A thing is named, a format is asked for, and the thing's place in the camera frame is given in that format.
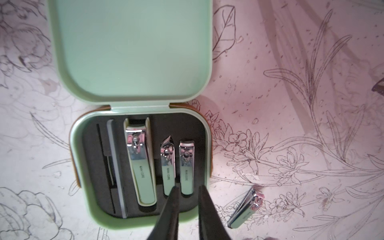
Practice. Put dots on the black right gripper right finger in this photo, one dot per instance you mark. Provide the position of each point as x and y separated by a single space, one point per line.
210 225

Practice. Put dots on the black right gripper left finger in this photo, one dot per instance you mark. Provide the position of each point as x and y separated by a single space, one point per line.
167 226

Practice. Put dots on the green nail tool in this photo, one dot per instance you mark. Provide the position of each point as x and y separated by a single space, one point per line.
138 138
167 151
250 204

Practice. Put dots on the green nail tool mid-right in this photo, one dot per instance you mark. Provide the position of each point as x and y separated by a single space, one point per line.
187 159

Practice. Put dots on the green case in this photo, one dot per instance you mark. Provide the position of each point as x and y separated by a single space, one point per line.
137 60

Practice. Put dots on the grey nail file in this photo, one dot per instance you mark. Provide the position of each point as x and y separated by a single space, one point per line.
117 166

